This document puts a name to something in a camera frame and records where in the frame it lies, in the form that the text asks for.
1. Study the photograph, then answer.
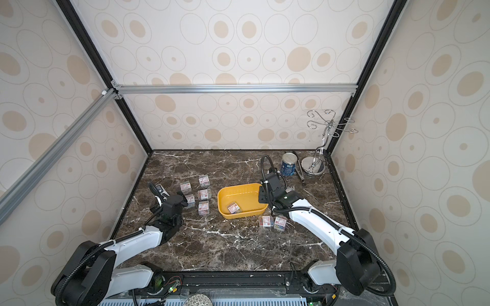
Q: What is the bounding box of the horizontal aluminium rail back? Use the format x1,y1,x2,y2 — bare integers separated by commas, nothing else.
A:
116,84,358,94

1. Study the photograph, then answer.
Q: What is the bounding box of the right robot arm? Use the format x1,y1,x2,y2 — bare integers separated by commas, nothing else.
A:
259,155,396,297

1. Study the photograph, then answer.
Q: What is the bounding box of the aluminium rail left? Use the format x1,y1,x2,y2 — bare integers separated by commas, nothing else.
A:
1,88,116,223

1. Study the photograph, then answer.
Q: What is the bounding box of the blue tin can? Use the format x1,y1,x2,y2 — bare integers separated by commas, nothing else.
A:
280,152,297,177

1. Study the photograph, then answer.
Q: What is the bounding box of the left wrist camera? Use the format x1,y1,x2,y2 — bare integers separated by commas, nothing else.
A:
151,184,169,199

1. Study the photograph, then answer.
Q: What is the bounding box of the black tool on table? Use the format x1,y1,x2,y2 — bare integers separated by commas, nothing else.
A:
292,150,305,184

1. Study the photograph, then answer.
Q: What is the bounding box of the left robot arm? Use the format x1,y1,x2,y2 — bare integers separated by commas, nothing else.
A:
51,194,188,305

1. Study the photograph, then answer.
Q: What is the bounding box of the yellow plastic storage tray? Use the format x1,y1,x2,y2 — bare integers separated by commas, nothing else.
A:
217,183,268,219

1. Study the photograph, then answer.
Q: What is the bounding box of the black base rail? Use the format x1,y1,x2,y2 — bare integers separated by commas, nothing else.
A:
68,270,399,306

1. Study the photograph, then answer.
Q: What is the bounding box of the chrome hook stand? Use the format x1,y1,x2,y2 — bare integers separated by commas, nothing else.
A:
301,109,359,176

